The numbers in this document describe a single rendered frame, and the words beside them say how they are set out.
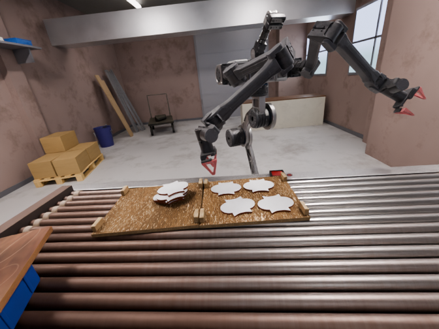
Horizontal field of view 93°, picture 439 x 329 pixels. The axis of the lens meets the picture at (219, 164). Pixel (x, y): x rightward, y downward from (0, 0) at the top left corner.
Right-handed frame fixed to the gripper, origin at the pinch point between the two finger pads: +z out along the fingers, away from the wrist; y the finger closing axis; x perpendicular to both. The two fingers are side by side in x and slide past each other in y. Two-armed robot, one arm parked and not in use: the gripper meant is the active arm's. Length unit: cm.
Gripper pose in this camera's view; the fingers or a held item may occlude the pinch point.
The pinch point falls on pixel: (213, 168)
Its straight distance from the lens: 95.5
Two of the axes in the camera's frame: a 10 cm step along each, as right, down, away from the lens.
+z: 2.7, 9.0, 3.6
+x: 9.6, -2.5, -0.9
